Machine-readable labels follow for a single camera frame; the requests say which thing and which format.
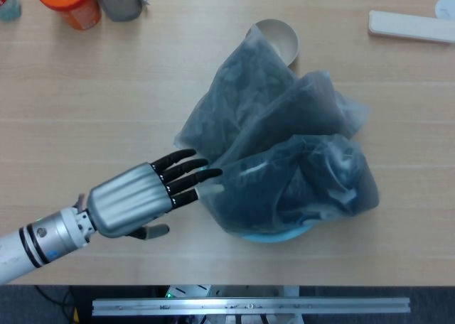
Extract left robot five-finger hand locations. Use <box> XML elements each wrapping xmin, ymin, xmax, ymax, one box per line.
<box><xmin>87</xmin><ymin>148</ymin><xmax>225</xmax><ymax>240</ymax></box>

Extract bagged dark grey clothes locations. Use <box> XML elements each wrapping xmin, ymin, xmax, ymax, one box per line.
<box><xmin>174</xmin><ymin>23</ymin><xmax>298</xmax><ymax>165</ymax></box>

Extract bagged dark navy garment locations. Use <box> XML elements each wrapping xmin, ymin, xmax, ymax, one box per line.
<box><xmin>200</xmin><ymin>134</ymin><xmax>380</xmax><ymax>238</ymax></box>

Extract bagged dark grey garment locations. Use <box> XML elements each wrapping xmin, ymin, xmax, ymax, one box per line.
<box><xmin>216</xmin><ymin>70</ymin><xmax>370</xmax><ymax>168</ymax></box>

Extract light blue plastic bowl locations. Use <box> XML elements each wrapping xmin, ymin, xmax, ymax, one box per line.
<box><xmin>198</xmin><ymin>166</ymin><xmax>316</xmax><ymax>246</ymax></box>

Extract grey soft pouch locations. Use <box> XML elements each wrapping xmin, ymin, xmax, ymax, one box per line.
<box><xmin>92</xmin><ymin>0</ymin><xmax>151</xmax><ymax>22</ymax></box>

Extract orange lidded canister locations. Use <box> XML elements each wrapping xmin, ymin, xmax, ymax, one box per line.
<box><xmin>33</xmin><ymin>0</ymin><xmax>103</xmax><ymax>31</ymax></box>

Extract clear bottle red label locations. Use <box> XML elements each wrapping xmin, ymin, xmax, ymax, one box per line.
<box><xmin>0</xmin><ymin>0</ymin><xmax>22</xmax><ymax>22</ymax></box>

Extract beige round bowl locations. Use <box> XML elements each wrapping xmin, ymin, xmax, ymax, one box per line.
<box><xmin>255</xmin><ymin>18</ymin><xmax>300</xmax><ymax>66</ymax></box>

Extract long white pencil case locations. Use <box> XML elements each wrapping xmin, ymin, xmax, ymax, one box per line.
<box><xmin>368</xmin><ymin>10</ymin><xmax>455</xmax><ymax>44</ymax></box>

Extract white round table grommet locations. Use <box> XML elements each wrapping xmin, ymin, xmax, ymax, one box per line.
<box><xmin>434</xmin><ymin>0</ymin><xmax>455</xmax><ymax>21</ymax></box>

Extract aluminium profile rail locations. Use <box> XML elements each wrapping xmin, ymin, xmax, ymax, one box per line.
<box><xmin>91</xmin><ymin>296</ymin><xmax>412</xmax><ymax>317</ymax></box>

